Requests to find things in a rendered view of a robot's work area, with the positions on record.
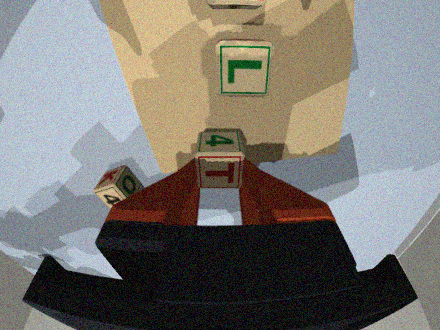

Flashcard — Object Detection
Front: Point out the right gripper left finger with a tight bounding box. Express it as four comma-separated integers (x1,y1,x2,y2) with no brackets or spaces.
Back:
104,158,200,225

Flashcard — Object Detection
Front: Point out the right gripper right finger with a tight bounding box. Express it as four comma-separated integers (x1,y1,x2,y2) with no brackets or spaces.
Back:
239,157,336,225

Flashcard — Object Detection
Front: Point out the tan camouflage-patterned mat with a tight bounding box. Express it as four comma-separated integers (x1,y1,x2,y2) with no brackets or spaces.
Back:
99,0,354,174

